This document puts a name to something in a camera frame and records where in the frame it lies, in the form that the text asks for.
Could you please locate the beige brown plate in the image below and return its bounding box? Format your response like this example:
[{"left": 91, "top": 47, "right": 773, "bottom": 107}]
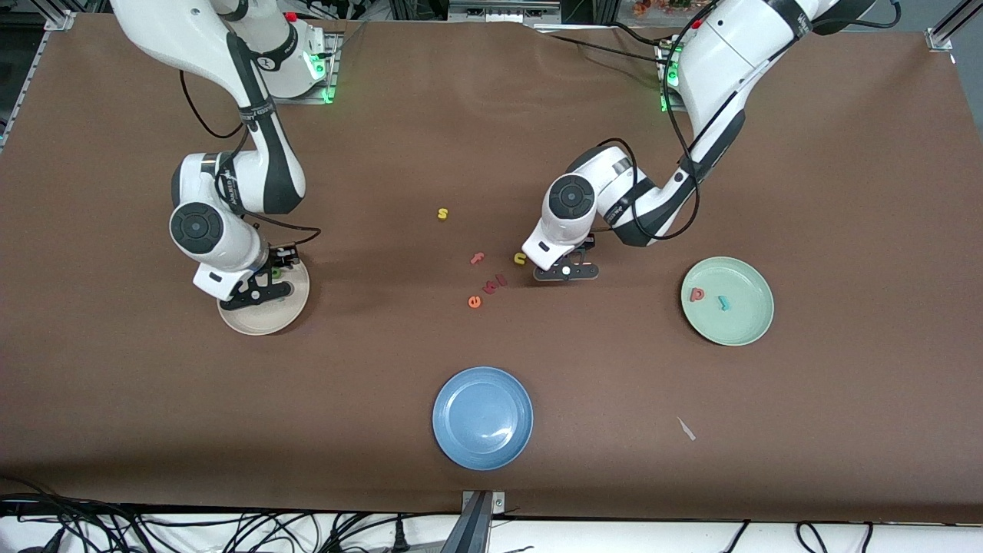
[{"left": 217, "top": 257, "right": 311, "bottom": 336}]

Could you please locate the pale green plate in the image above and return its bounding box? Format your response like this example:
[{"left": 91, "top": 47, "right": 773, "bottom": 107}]
[{"left": 680, "top": 256, "right": 775, "bottom": 347}]

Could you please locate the blue plate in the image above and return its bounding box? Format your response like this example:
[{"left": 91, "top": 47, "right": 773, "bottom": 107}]
[{"left": 432, "top": 366, "right": 535, "bottom": 471}]

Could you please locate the grey metal fixture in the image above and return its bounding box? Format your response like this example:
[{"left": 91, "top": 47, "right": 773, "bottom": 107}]
[{"left": 448, "top": 0, "right": 561, "bottom": 24}]

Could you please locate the brown table cover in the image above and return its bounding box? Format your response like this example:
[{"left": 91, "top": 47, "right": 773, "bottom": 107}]
[{"left": 0, "top": 14, "right": 983, "bottom": 525}]

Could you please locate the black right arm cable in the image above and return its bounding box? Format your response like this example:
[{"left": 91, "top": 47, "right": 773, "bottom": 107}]
[{"left": 179, "top": 69, "right": 322, "bottom": 248}]

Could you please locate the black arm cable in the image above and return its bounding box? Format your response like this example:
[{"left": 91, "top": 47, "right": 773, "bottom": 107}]
[
  {"left": 179, "top": 69, "right": 322, "bottom": 248},
  {"left": 591, "top": 0, "right": 723, "bottom": 243}
]

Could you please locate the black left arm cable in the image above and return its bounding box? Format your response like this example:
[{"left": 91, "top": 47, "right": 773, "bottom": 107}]
[{"left": 591, "top": 0, "right": 723, "bottom": 243}]

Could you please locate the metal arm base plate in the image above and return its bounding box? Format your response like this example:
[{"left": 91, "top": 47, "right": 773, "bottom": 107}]
[
  {"left": 255, "top": 31, "right": 340, "bottom": 104},
  {"left": 657, "top": 38, "right": 692, "bottom": 114}
]

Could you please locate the black base cable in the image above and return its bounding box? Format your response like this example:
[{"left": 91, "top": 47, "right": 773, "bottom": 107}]
[{"left": 547, "top": 22, "right": 677, "bottom": 70}]

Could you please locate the grey mounting post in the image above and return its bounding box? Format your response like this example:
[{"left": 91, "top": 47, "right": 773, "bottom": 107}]
[{"left": 439, "top": 490, "right": 506, "bottom": 553}]

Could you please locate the aluminium frame rail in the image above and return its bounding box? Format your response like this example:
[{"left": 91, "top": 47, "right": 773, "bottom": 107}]
[
  {"left": 925, "top": 0, "right": 983, "bottom": 53},
  {"left": 0, "top": 9, "right": 75, "bottom": 151}
]

